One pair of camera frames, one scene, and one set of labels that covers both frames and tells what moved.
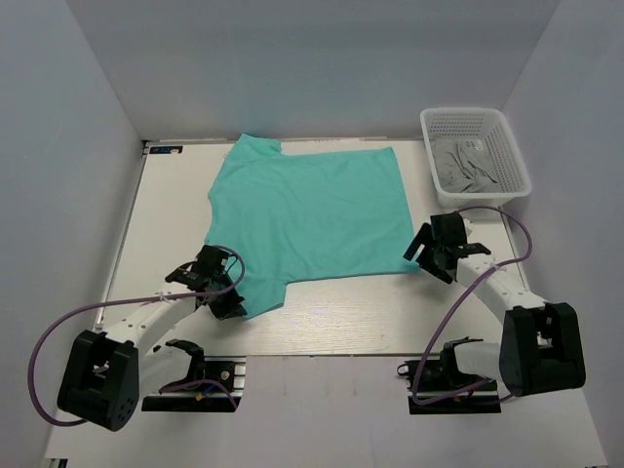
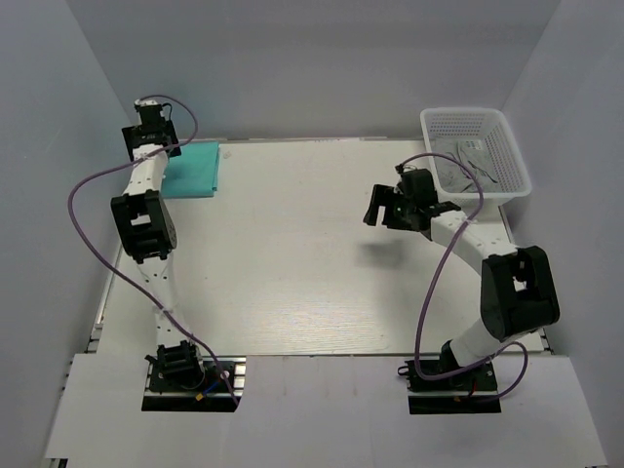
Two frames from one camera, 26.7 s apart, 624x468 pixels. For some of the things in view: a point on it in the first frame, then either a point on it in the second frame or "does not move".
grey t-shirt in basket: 462,166 does not move
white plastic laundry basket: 475,159 does not move
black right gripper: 424,237 to 382,195
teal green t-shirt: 307,214 to 194,173
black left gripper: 232,308 to 131,134
